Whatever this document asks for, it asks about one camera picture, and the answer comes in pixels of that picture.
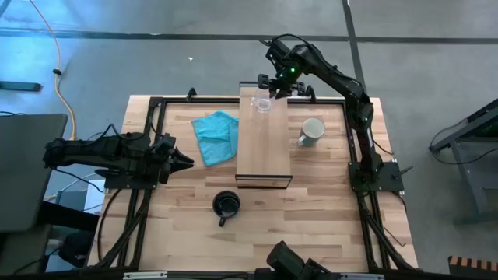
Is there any black round stool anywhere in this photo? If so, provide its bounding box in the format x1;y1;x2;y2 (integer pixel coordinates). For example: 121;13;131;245
58;231;94;268

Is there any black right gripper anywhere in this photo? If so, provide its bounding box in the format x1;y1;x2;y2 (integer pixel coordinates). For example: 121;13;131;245
258;72;307;100

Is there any orange and black striped block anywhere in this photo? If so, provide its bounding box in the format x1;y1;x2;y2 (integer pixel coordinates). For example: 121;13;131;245
447;255;498;278

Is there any blue cloth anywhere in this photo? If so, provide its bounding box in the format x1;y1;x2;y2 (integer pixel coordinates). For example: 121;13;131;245
191;110;240;167

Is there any grey side table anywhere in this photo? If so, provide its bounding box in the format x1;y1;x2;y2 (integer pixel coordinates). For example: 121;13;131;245
0;114;69;233

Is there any green mug with white inside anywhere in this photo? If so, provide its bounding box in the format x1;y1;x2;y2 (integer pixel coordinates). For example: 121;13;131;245
297;117;326;148

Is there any grey metal desk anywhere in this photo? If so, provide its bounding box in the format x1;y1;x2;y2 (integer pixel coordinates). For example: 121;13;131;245
429;99;498;226

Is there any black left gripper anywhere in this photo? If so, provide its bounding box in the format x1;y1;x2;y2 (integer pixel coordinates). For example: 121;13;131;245
153;133;195;185

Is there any black aluminium table frame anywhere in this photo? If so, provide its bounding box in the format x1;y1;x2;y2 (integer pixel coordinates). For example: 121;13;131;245
89;88;419;273

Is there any dark blue mug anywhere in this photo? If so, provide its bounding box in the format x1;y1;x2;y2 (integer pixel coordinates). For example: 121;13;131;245
212;190;241;228

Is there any yellow cable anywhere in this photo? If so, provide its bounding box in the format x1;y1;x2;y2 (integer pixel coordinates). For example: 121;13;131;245
29;0;81;142

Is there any black flat floor bar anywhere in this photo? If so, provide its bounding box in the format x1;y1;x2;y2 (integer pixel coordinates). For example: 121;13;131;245
0;80;43;93

